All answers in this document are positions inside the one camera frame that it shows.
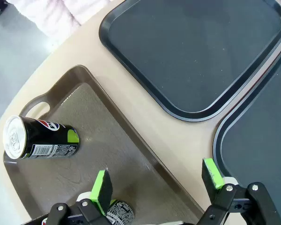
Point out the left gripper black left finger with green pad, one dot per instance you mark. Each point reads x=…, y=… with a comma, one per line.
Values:
x=100, y=187

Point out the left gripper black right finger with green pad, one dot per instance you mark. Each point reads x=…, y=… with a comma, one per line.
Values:
x=213, y=178

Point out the black Pepsi lime can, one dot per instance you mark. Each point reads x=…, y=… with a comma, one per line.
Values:
x=121, y=212
x=45, y=221
x=44, y=140

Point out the black tray holding two donuts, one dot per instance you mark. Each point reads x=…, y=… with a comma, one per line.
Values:
x=267, y=145

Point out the black tray holding single donut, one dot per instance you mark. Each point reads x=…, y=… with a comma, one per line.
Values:
x=189, y=58

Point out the person in pink fleece jacket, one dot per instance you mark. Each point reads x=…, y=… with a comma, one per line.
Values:
x=53, y=14

